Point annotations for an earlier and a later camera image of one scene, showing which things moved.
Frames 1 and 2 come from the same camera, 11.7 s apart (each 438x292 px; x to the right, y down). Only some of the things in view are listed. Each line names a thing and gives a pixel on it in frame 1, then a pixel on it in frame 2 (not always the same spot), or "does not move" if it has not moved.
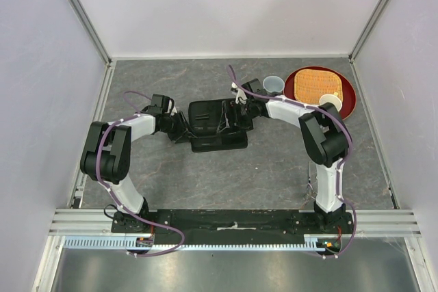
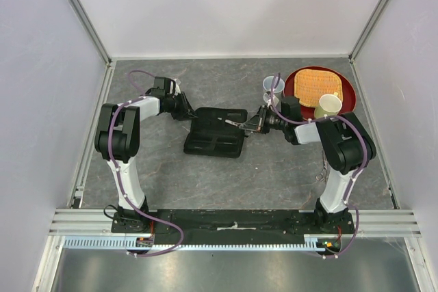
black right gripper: (241, 123) → (257, 123)
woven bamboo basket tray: (311, 85) does not move
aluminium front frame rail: (98, 223) does not move
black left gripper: (184, 128) → (185, 103)
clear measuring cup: (273, 83) does not move
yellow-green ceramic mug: (333, 99) does not move
